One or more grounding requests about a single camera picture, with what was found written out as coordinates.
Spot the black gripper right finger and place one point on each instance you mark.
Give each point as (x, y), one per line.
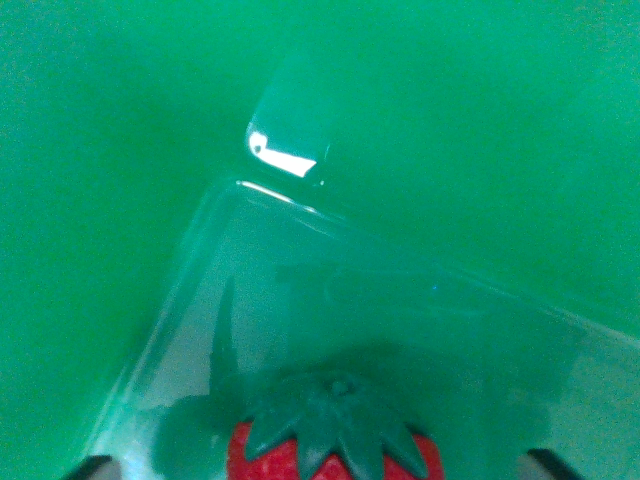
(546, 467)

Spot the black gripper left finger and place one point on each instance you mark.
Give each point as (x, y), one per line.
(92, 470)

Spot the red toy strawberry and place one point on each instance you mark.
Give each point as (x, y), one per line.
(330, 430)

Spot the green plastic bin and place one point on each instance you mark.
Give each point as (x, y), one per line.
(400, 150)

